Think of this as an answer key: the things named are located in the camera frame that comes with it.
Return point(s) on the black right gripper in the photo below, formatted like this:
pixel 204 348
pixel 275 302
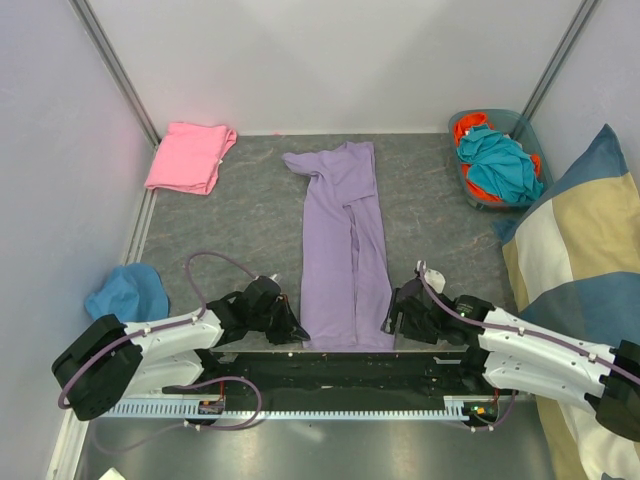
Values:
pixel 404 327

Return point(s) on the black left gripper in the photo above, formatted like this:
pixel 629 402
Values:
pixel 289 329

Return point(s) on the purple t shirt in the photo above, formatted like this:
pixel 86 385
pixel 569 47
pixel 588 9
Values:
pixel 345 287

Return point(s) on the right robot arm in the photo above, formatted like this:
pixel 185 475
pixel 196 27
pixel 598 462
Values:
pixel 509 353

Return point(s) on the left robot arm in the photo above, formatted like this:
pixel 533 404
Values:
pixel 112 360

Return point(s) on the blue bucket hat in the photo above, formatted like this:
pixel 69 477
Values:
pixel 133 293

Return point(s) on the folded pink t shirt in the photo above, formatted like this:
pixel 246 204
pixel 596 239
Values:
pixel 188 158

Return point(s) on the teal t shirt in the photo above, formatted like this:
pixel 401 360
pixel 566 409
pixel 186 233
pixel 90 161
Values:
pixel 505 160

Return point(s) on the blue beige checked pillow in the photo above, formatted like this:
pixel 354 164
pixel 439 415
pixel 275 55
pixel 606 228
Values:
pixel 573 266

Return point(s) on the teal laundry basket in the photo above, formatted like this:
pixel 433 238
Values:
pixel 516 127

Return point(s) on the orange t shirt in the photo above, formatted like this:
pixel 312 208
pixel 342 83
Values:
pixel 472 120

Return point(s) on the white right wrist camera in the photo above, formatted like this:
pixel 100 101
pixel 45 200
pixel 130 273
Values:
pixel 433 278

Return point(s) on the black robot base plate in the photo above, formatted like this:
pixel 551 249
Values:
pixel 340 382

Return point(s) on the light blue cable duct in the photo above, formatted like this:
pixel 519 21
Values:
pixel 157 408

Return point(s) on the left aluminium frame post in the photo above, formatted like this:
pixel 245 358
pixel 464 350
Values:
pixel 110 58

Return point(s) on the aluminium frame post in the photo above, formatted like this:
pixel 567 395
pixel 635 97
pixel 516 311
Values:
pixel 579 21
pixel 110 58

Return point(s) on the right aluminium frame post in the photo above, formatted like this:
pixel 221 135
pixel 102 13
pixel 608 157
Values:
pixel 579 21

